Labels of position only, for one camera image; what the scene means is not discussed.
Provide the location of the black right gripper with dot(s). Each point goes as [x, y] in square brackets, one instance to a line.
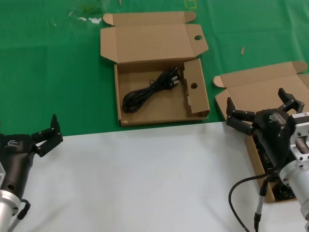
[269, 131]

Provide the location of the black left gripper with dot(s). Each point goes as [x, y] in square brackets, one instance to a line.
[14, 157]

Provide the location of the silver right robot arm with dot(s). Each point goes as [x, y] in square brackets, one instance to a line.
[298, 183]

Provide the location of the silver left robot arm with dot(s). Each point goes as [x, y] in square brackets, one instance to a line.
[6, 207]

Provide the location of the open brown cardboard box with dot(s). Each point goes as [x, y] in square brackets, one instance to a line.
[251, 91]

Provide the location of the cardboard box with holed divider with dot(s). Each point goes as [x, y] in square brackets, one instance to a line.
[154, 48]

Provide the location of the green table cloth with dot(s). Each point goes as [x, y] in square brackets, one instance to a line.
[48, 72]

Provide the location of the small cardboard scrap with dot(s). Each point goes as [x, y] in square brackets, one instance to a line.
[242, 50]

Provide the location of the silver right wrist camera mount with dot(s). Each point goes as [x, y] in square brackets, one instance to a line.
[300, 137]

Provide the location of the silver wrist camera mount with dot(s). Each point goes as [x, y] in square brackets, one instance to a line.
[2, 174]
[300, 137]

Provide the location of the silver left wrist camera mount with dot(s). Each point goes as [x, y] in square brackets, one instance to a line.
[2, 174]

